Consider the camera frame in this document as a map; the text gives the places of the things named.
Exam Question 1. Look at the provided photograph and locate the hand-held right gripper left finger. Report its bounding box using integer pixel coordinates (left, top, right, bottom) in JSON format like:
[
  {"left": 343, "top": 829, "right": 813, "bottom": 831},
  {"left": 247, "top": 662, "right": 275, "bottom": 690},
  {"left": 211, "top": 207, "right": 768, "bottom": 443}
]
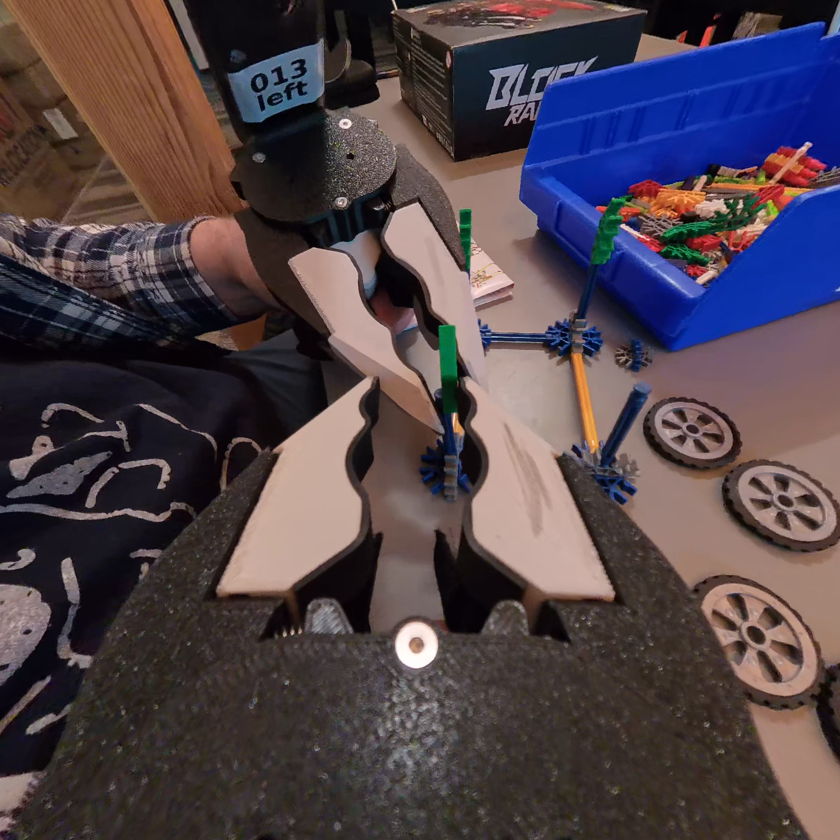
[{"left": 217, "top": 378, "right": 382, "bottom": 601}]

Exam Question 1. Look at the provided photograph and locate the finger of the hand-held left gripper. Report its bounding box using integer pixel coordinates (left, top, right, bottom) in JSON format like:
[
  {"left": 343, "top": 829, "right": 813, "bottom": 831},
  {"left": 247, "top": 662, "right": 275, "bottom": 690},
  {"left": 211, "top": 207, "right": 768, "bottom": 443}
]
[
  {"left": 378, "top": 200, "right": 489, "bottom": 391},
  {"left": 288, "top": 245, "right": 447, "bottom": 434}
]

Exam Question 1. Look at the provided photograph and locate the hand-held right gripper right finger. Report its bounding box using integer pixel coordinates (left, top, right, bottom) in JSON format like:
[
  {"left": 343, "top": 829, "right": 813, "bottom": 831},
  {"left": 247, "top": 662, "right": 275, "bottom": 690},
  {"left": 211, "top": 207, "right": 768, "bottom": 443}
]
[{"left": 460, "top": 388, "right": 615, "bottom": 605}]

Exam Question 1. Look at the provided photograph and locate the blue yellow toy rod frame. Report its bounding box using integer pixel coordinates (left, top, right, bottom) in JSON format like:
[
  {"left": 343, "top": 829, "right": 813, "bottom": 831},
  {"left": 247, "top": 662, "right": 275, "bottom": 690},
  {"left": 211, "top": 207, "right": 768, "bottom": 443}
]
[{"left": 418, "top": 196, "right": 653, "bottom": 506}]

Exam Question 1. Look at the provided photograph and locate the pile of colourful toy pieces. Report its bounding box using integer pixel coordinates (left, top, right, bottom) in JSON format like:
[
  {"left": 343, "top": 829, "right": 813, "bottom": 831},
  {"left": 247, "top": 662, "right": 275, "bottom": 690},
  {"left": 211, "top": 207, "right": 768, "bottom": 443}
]
[{"left": 594, "top": 142, "right": 840, "bottom": 286}]

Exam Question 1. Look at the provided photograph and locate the blue bin with white label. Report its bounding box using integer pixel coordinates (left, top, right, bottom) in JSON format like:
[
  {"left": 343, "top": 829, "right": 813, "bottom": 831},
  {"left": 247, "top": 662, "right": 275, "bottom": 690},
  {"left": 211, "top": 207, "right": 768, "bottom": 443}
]
[{"left": 519, "top": 19, "right": 840, "bottom": 353}]

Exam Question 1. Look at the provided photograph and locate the person's left forearm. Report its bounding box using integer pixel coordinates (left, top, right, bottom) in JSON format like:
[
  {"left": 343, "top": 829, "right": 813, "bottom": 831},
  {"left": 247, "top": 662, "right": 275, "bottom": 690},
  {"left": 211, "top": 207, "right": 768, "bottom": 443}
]
[{"left": 0, "top": 214, "right": 250, "bottom": 355}]

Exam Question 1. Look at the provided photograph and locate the person's left hand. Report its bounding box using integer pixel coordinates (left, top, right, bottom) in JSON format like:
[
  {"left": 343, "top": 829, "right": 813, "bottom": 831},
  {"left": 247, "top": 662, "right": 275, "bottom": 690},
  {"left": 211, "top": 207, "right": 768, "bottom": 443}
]
[{"left": 195, "top": 213, "right": 283, "bottom": 319}]

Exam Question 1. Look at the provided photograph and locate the toy instruction sheet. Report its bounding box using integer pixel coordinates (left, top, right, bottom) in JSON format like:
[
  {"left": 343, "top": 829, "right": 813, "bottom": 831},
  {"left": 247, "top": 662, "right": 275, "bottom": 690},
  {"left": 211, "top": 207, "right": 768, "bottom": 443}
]
[{"left": 466, "top": 241, "right": 517, "bottom": 311}]

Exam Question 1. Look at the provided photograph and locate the black toy wheel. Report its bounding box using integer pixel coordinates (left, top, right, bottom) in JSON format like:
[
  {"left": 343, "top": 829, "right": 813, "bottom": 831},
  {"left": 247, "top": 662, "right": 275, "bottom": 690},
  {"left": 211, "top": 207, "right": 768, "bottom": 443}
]
[
  {"left": 691, "top": 574, "right": 825, "bottom": 711},
  {"left": 642, "top": 395, "right": 744, "bottom": 472},
  {"left": 722, "top": 458, "right": 840, "bottom": 553},
  {"left": 814, "top": 661, "right": 840, "bottom": 765}
]

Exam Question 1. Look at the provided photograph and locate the person's dark printed shirt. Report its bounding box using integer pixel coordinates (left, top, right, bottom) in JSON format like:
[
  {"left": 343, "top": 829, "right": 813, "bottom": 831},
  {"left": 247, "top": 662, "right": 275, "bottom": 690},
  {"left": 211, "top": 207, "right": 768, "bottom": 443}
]
[{"left": 0, "top": 344, "right": 329, "bottom": 788}]

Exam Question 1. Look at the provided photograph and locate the black toy box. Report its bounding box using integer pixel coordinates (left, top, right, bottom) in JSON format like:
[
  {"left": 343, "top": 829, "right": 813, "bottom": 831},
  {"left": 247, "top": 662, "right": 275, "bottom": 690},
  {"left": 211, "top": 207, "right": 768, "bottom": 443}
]
[{"left": 392, "top": 0, "right": 648, "bottom": 162}]

